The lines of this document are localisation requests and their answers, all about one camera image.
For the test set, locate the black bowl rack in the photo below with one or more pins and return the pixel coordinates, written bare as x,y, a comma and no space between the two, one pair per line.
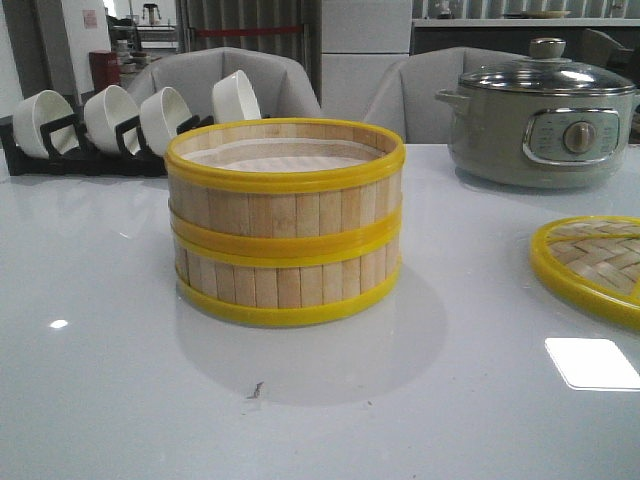
133,159

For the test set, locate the grey electric cooking pot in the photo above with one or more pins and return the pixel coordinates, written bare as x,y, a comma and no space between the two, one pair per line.
536,140

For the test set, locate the grey chair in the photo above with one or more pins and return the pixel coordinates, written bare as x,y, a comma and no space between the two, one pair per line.
405,102
280,84

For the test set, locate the right grey chair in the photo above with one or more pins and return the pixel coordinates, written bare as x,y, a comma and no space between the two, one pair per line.
405,102

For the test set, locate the steamer liner cloth left tier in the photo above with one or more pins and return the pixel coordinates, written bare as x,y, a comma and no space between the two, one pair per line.
285,155

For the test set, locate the left grey chair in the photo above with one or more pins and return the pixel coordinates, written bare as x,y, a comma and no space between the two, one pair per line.
280,84

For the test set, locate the white bowl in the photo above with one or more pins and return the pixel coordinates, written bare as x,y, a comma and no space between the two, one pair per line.
103,112
234,99
160,116
31,114

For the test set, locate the glass pot lid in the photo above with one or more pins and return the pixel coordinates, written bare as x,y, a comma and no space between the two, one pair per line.
546,71

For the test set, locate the red cylindrical container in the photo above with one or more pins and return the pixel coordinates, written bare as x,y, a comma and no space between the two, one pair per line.
104,69

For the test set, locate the woven bamboo steamer lid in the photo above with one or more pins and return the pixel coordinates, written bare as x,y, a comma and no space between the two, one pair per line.
592,262

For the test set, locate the bamboo steamer tier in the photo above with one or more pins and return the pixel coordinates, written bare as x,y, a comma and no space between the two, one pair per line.
288,296
285,215

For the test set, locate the white cabinet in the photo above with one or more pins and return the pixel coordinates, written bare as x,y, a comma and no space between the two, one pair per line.
359,41

